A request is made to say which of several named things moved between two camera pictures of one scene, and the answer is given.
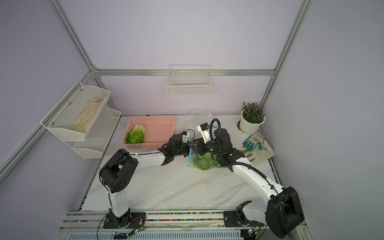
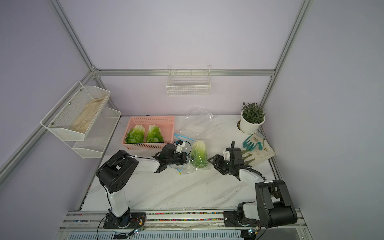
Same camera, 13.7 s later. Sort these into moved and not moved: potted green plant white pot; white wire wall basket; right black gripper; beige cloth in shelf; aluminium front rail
Moved: right black gripper
Not moved: potted green plant white pot; white wire wall basket; beige cloth in shelf; aluminium front rail
